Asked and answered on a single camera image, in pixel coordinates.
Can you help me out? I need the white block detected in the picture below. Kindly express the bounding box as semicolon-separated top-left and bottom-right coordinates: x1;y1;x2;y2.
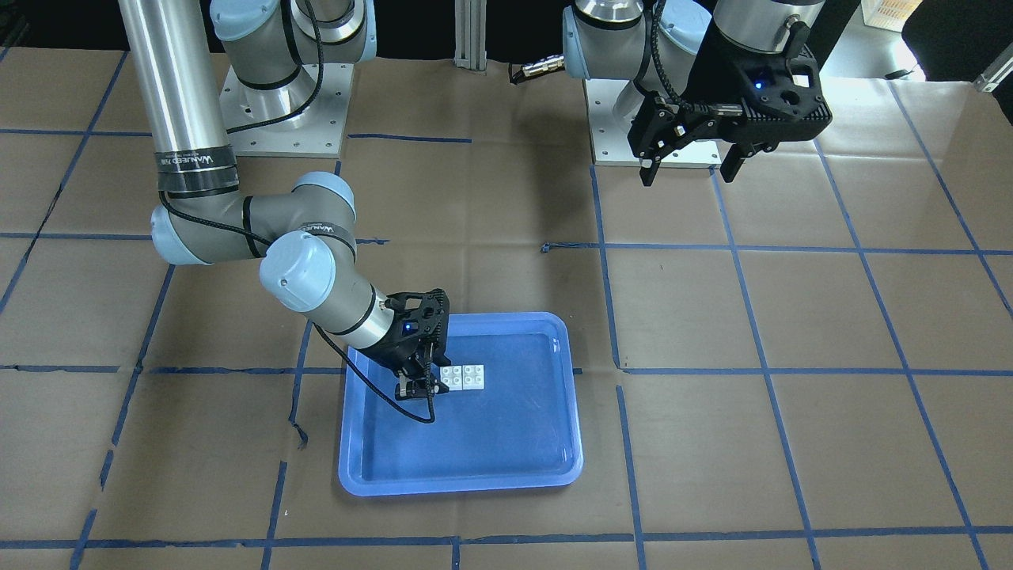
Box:
440;367;464;392
461;364;486;390

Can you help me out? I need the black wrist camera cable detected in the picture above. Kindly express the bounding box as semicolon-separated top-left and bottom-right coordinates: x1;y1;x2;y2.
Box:
313;323;438;425

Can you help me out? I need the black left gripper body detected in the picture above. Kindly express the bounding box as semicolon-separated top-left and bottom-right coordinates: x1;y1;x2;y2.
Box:
628;22;833;159

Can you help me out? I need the aluminium frame post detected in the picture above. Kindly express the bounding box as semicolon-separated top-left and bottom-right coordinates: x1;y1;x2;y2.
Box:
453;0;488;74

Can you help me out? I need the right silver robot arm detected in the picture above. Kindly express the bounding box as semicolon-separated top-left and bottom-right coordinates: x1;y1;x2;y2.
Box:
120;1;451;400

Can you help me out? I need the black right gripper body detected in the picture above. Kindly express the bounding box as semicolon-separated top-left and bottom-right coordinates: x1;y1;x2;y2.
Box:
366;289;452;380

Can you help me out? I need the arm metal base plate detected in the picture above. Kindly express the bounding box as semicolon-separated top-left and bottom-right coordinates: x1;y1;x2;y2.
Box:
583;78;733;169
218;63;355;159

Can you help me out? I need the brown paper table cover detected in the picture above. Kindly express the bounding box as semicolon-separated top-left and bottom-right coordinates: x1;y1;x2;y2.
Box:
1;48;1012;569

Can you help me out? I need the blue plastic tray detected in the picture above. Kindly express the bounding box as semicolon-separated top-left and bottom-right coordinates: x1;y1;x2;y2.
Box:
336;313;585;496

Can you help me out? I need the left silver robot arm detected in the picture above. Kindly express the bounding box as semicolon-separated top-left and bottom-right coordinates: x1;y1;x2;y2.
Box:
509;1;833;185

